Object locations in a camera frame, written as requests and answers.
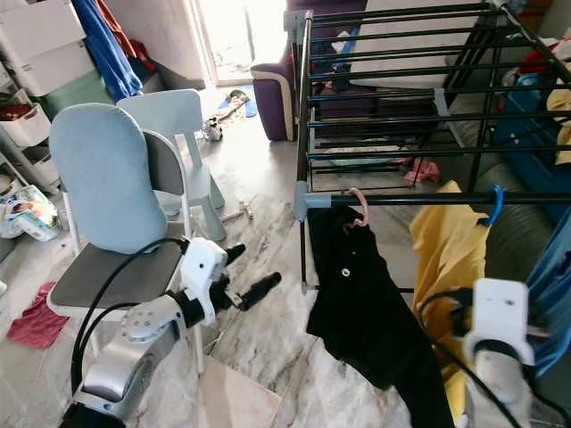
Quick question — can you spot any pale yellow garment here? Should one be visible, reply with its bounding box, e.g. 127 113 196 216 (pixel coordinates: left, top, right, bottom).
547 87 571 166

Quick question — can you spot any purple armchair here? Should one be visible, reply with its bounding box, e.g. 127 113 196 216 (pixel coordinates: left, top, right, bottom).
250 0 309 144

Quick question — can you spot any black garment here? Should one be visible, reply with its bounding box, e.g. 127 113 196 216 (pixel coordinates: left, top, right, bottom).
306 207 456 428

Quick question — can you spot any pink clothes hanger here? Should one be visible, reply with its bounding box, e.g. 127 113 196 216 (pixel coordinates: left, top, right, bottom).
341 186 371 235

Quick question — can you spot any mustard yellow garment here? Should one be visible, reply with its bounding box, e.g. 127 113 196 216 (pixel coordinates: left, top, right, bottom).
409 181 492 420

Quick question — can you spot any blue floor mat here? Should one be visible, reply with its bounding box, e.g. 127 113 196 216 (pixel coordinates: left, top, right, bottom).
214 87 258 119

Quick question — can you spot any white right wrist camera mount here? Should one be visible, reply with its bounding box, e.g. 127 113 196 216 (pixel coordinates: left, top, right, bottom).
473 278 530 354

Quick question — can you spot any black metal drying rack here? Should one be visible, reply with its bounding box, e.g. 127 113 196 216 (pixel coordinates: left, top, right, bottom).
293 3 571 295

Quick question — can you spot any blue plastic clothes hanger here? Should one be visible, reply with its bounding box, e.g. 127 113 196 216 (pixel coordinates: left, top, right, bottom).
478 185 506 228

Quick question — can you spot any blue hanging cloth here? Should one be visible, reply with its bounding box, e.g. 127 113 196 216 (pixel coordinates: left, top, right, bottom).
70 0 144 104

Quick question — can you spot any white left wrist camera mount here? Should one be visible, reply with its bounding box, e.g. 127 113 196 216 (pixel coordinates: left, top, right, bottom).
181 237 229 326

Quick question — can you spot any small pink cloth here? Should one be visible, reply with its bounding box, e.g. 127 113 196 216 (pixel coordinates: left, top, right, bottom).
403 159 443 185

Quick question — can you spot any bright blue garment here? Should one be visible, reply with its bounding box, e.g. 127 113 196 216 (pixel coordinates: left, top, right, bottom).
525 207 571 380

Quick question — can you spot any dark blue clothes pile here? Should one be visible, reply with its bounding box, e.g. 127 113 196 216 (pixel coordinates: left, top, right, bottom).
491 71 571 193

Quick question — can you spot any white lidded storage box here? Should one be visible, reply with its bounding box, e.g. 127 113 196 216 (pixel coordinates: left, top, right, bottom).
0 0 95 97

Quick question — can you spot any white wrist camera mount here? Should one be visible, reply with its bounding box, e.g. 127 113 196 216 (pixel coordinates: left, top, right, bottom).
473 278 530 354
181 237 229 326

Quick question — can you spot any red cloth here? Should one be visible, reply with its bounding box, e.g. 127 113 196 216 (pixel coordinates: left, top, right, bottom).
6 282 60 350

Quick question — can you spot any short black left arm cable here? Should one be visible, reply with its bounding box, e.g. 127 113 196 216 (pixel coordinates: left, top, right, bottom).
76 301 148 398

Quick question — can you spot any green plastic bin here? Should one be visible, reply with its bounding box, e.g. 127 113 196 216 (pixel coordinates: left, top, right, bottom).
36 70 112 121

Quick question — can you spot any white basket shelf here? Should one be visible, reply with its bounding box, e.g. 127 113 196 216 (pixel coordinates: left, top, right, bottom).
0 85 46 193

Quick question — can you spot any white padded board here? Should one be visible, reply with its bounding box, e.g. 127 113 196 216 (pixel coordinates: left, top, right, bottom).
348 0 492 88

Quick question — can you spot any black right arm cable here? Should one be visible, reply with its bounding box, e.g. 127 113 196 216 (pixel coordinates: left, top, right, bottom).
416 287 571 428

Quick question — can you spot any printed plastic bag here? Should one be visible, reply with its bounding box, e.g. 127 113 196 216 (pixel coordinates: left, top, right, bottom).
0 185 62 242

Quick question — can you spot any long black left arm cable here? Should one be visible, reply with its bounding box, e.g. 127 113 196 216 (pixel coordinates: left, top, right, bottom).
70 236 190 398

